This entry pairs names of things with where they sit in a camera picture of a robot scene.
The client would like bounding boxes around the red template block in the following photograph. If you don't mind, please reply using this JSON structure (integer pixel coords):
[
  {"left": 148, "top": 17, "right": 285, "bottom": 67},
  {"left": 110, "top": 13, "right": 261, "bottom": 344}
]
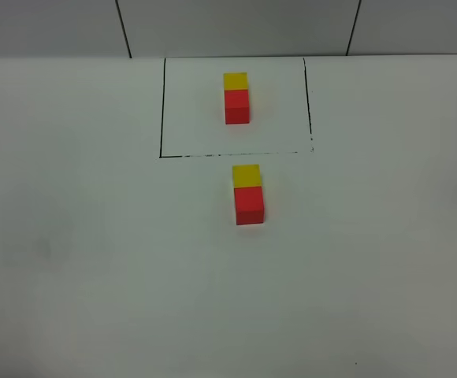
[{"left": 224, "top": 89, "right": 250, "bottom": 124}]

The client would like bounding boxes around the yellow template block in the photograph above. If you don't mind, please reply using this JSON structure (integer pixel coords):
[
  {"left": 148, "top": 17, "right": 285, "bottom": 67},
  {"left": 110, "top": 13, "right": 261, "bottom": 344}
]
[{"left": 223, "top": 72, "right": 248, "bottom": 91}]

